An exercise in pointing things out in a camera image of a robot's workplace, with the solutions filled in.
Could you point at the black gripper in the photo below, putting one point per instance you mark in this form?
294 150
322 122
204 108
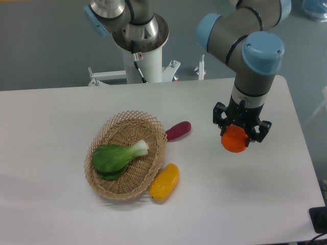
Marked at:
241 116

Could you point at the orange fruit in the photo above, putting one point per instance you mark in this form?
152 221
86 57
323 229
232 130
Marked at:
234 139

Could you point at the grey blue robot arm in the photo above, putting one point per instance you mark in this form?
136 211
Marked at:
241 41

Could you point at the purple sweet potato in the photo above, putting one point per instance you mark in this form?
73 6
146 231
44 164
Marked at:
178 130

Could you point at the yellow mango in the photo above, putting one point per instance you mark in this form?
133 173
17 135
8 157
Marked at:
164 183

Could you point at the black device at table corner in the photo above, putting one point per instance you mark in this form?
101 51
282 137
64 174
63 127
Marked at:
318 219

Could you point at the woven wicker basket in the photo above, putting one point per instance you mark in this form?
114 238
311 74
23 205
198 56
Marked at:
127 128

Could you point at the blue object top right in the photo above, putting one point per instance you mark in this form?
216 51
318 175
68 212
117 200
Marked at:
315 9

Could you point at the green bok choy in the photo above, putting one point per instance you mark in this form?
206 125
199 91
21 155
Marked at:
111 161

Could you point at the white frame at right edge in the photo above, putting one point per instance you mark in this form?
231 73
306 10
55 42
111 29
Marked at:
318 108

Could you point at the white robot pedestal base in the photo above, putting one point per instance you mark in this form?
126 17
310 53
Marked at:
141 48

